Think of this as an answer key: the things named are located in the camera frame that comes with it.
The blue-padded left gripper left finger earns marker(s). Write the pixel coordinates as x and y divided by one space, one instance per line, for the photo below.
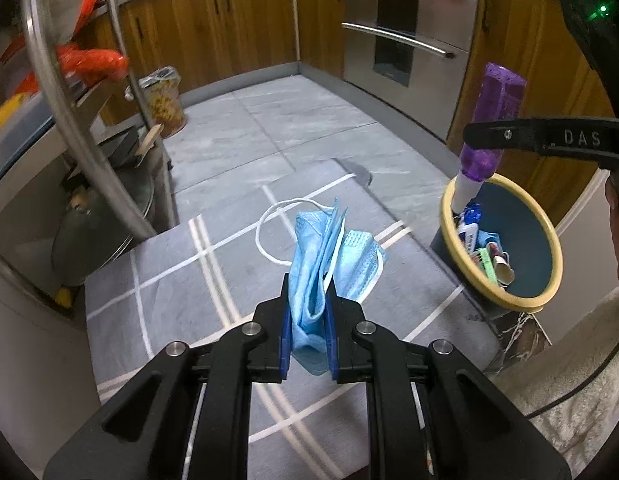
272 356

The stainless steel oven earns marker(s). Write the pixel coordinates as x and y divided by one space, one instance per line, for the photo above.
410 54

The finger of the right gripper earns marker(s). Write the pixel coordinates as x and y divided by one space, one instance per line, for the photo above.
504 133

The white fluffy rug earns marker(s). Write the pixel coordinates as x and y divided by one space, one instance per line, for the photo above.
578 427

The green box in bin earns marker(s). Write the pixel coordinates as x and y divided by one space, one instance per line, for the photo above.
484 263

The grey checked floor mat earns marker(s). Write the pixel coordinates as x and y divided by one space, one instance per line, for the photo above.
207 275

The purple bottle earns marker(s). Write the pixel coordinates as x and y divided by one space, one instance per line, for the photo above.
500 99

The orange plastic bag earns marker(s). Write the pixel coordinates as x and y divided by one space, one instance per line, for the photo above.
91 66

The blue bin with yellow rim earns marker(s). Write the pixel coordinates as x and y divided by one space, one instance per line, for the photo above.
527 235

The patterned floor trash bin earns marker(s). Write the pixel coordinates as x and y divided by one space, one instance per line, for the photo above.
160 100

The blue surgical face mask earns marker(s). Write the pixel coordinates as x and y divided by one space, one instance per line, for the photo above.
326 255

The grey pot lid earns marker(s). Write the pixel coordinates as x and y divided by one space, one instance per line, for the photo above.
89 234

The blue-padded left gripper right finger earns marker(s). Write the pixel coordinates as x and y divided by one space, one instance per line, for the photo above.
345 358

